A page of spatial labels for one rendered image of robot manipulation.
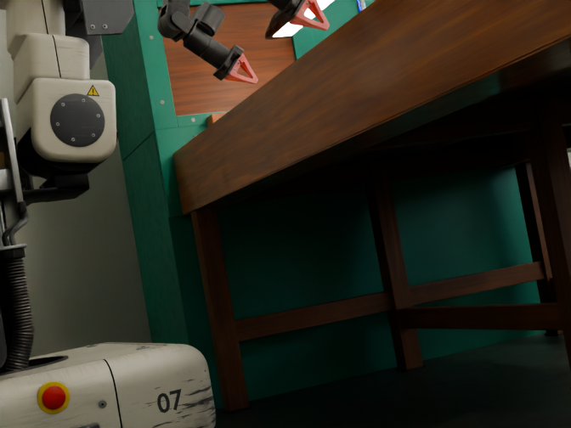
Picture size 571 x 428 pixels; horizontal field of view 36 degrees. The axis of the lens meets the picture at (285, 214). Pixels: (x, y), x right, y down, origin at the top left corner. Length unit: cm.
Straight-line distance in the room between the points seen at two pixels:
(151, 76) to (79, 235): 91
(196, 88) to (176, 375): 134
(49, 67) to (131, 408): 67
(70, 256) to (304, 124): 181
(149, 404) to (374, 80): 65
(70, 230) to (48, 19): 164
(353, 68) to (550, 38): 49
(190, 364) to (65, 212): 189
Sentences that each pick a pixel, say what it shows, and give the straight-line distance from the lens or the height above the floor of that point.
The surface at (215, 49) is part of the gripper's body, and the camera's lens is 221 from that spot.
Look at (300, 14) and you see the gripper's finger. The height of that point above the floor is 88.
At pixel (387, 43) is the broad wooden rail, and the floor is 69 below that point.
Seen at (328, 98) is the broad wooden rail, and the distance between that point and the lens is 157.
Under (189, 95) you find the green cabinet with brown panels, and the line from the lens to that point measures 268.
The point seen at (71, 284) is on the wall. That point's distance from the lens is 334.
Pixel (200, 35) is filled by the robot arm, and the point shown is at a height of 97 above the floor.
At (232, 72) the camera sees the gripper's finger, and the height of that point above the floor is 88.
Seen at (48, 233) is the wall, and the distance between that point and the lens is 334.
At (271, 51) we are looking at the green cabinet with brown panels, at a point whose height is 105.
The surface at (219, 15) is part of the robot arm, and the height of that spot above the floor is 102.
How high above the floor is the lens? 39
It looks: 3 degrees up
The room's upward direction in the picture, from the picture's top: 10 degrees counter-clockwise
